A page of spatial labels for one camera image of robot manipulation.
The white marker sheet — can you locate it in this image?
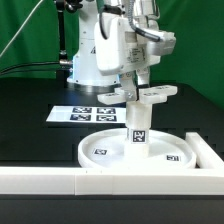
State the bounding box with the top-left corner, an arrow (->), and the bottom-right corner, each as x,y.
46,106 -> 126,123

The black camera stand pole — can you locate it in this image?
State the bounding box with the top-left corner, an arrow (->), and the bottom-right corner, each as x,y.
53,0 -> 83,81

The grey cable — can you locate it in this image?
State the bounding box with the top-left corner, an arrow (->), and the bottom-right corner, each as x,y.
0,0 -> 45,58

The black cable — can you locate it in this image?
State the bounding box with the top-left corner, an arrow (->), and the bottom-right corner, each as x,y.
0,60 -> 73,77

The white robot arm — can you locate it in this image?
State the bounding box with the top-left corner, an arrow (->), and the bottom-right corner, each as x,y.
68,0 -> 160,102

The white L-shaped fence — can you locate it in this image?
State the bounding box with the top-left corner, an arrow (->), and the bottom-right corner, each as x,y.
0,131 -> 224,196

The white round table top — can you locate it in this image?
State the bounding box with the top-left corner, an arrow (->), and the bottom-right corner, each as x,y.
78,128 -> 196,170

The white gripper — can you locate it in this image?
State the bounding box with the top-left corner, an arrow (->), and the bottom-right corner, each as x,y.
93,15 -> 162,102

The white cross-shaped table base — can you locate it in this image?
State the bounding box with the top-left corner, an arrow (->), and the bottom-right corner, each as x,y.
97,85 -> 178,105

